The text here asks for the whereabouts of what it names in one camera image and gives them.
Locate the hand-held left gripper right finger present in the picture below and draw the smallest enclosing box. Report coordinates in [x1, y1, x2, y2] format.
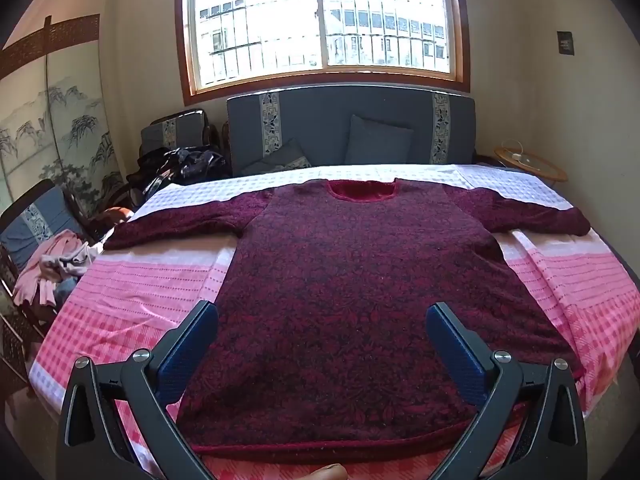
[426, 302, 588, 480]

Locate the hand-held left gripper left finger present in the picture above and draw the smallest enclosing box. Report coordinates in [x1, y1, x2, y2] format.
[55, 301, 221, 480]

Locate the dark red patterned sweater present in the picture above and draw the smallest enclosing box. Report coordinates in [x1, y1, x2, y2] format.
[102, 178, 592, 466]

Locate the pile of pink clothes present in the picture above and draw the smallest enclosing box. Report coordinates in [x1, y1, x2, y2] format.
[12, 230, 103, 308]

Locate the person's left hand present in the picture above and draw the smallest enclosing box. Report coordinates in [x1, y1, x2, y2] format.
[294, 463, 349, 480]

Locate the pink and white bed sheet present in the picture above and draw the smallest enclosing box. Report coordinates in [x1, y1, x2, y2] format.
[27, 162, 640, 480]

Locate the orange brown object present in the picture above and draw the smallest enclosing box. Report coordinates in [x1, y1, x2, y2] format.
[92, 206, 137, 236]

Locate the wooden chair with grey cushion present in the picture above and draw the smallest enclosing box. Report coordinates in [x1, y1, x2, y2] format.
[0, 178, 96, 331]

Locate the round wooden side table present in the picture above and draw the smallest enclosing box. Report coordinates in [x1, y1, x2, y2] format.
[494, 139, 569, 183]

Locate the grey cushion with patterned band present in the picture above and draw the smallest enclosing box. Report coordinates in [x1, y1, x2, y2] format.
[240, 138, 313, 177]

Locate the grey cushioned wooden armchair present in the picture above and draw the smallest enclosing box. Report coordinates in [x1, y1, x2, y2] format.
[139, 108, 223, 161]

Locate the plain grey square cushion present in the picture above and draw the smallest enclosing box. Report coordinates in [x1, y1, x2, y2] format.
[346, 114, 415, 166]

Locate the grey sofa with patterned stripes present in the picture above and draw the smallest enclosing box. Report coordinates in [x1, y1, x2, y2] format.
[226, 85, 478, 178]

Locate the landscape painted folding screen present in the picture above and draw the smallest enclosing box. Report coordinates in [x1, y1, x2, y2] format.
[0, 14, 126, 216]

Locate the wooden framed window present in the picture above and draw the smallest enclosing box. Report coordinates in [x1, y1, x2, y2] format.
[175, 0, 472, 107]

